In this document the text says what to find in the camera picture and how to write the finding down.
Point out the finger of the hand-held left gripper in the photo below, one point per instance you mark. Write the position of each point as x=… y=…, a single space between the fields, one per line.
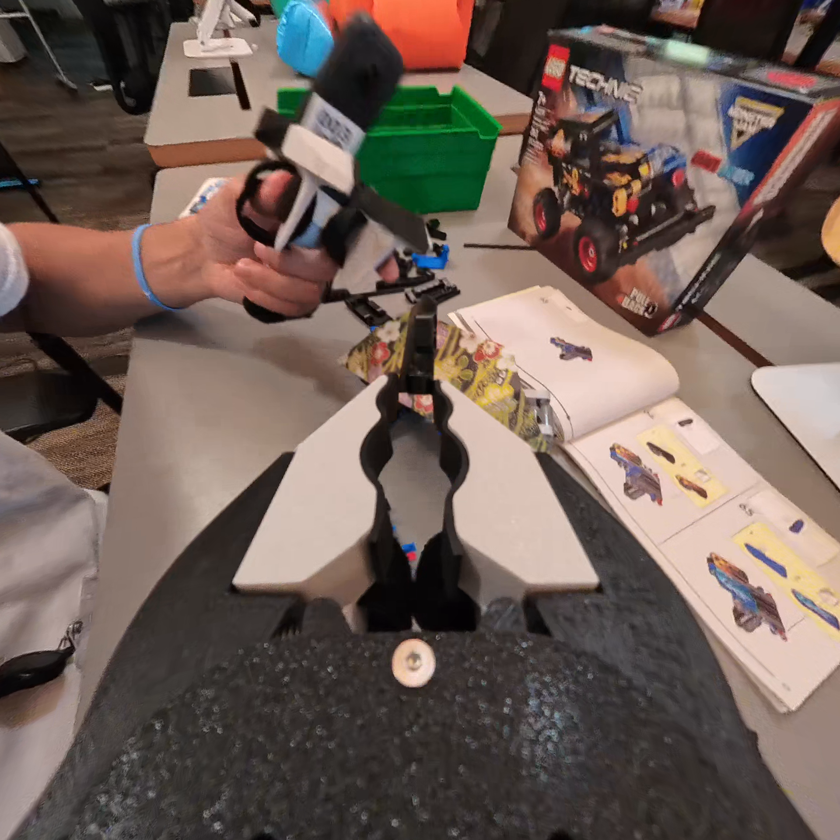
x=377 y=246
x=394 y=220

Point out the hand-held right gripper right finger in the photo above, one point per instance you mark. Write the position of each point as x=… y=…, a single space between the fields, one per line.
x=518 y=525

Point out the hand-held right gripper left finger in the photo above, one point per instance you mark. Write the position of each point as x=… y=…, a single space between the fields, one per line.
x=308 y=518

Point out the black lego beam piece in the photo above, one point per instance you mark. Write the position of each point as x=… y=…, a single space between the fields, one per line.
x=420 y=341

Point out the person's left forearm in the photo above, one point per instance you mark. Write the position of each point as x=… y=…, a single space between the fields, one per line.
x=79 y=275

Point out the small black lego connector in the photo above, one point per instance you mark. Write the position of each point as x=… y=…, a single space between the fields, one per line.
x=435 y=229

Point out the small blue lego piece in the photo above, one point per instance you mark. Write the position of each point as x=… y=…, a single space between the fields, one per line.
x=432 y=257

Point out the black lego plate piece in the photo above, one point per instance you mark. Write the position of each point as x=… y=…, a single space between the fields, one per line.
x=367 y=310
x=433 y=290

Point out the thin black lego axle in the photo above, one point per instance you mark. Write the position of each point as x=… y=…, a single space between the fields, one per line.
x=499 y=247

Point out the lego instruction booklet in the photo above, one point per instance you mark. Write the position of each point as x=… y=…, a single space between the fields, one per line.
x=630 y=394

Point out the lego monster truck box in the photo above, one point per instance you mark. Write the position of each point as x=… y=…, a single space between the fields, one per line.
x=656 y=170

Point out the person's left hand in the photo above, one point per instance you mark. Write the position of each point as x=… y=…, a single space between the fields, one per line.
x=223 y=249

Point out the light blue rounded object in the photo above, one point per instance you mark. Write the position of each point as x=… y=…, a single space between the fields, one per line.
x=302 y=36

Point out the green plastic bin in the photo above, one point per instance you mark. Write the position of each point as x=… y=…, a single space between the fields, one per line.
x=426 y=157

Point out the orange rounded object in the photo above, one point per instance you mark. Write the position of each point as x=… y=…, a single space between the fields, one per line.
x=426 y=29

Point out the white stand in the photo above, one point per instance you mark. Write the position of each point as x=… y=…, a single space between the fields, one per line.
x=216 y=39

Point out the black square pad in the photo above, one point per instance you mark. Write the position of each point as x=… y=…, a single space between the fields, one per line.
x=211 y=82

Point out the floral patterned sheet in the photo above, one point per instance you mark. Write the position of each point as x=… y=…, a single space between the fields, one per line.
x=479 y=374

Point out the white and blue packet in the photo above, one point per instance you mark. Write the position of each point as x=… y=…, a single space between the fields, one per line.
x=203 y=195

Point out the blue wristband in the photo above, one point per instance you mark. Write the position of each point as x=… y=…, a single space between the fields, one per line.
x=139 y=269

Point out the person's light grey clothing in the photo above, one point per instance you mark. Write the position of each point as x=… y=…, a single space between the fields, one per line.
x=39 y=538

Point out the black chair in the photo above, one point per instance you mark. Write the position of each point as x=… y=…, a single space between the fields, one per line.
x=46 y=400

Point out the white flat object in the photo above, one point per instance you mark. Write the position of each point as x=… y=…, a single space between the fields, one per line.
x=804 y=413

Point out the black key fob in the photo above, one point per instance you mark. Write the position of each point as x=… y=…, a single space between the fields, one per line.
x=29 y=666

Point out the person's white sleeve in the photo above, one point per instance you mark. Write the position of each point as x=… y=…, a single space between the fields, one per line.
x=12 y=269

